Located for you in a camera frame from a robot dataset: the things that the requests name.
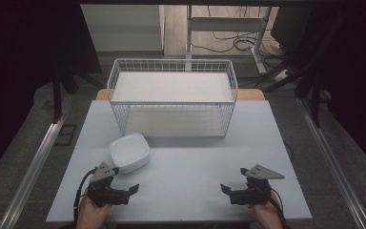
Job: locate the white square bowl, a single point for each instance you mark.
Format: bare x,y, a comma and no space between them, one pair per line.
129,152

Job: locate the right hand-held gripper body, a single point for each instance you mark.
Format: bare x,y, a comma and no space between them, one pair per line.
255,187

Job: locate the person's left hand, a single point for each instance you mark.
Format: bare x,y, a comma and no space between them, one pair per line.
90,214

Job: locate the black metal stand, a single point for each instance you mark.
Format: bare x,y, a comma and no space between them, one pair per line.
57,95
314,95

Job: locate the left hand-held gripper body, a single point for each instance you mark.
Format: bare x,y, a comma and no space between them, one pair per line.
103,187

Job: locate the dark curtain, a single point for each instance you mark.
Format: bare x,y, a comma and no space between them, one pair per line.
25,63
355,79

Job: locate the white cabinet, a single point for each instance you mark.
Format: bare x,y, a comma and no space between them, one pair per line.
124,27

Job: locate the silver metal rail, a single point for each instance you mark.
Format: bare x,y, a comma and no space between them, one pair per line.
333,162
31,162

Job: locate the person's right hand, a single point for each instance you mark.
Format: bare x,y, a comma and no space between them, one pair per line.
267,214

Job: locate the white power strip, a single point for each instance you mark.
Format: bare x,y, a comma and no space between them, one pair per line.
281,75

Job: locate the dark floor outlet cover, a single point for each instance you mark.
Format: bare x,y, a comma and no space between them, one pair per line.
66,135

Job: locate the white metal desk frame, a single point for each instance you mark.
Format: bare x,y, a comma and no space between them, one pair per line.
225,24

